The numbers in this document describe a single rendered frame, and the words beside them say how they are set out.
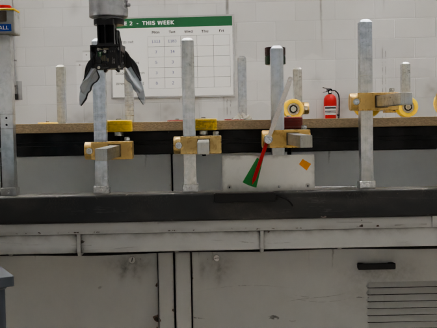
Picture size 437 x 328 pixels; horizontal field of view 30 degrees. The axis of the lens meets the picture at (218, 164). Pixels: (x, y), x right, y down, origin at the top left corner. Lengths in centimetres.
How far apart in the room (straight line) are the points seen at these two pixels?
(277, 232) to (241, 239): 10
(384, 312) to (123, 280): 83
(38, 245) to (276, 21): 735
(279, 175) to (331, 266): 44
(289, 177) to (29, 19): 781
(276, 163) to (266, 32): 723
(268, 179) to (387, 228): 37
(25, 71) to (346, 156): 760
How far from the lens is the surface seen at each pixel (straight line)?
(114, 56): 188
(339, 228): 236
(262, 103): 944
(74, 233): 236
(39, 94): 982
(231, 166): 229
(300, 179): 231
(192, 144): 229
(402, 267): 266
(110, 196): 229
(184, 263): 255
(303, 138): 199
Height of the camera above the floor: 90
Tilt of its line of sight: 3 degrees down
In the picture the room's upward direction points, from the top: 1 degrees counter-clockwise
